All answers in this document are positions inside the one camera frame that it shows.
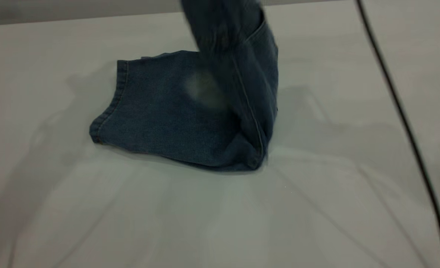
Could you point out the blue denim pants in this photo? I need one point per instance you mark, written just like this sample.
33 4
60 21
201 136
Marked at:
160 111

